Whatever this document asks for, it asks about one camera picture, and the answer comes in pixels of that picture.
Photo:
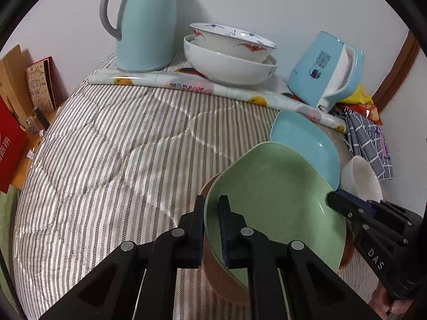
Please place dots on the brown patterned booklet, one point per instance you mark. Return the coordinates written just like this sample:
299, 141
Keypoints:
41, 86

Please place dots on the person's right hand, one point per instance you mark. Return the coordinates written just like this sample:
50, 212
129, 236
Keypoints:
381, 304

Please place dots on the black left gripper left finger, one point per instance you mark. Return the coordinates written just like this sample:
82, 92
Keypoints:
137, 281

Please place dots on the striped quilted table cover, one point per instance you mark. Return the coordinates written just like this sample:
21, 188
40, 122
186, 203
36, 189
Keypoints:
119, 163

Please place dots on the green square plate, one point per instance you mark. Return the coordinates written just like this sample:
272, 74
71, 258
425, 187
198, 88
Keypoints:
280, 194

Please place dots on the cardboard box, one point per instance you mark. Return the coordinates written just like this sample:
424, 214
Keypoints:
14, 91

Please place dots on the teal thermos jug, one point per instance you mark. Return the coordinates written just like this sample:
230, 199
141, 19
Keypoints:
145, 33

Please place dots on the rolled patterned plastic sheet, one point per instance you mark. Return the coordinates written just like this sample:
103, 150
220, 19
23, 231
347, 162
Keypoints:
260, 95

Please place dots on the yellow red snack bag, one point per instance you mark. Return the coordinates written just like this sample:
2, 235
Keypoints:
361, 102

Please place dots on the light blue square plate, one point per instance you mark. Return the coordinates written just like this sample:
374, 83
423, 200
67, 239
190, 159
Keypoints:
303, 136

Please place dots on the red box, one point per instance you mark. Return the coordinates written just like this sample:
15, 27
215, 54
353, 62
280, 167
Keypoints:
13, 142

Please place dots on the large white bowl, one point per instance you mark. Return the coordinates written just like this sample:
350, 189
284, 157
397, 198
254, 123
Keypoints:
227, 69

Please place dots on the blue checkered cloth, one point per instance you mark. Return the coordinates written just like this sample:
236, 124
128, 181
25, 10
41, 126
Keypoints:
366, 139

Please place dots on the light blue electric kettle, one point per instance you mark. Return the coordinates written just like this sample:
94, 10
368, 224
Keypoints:
328, 72

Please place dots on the brown wooden door frame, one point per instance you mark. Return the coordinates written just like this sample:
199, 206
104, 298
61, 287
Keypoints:
398, 73

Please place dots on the white bowl with red pattern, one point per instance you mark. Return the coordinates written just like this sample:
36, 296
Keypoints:
232, 41

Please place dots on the brown bowl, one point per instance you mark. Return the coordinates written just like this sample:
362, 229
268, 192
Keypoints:
228, 288

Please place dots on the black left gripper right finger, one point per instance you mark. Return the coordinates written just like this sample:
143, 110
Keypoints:
286, 281

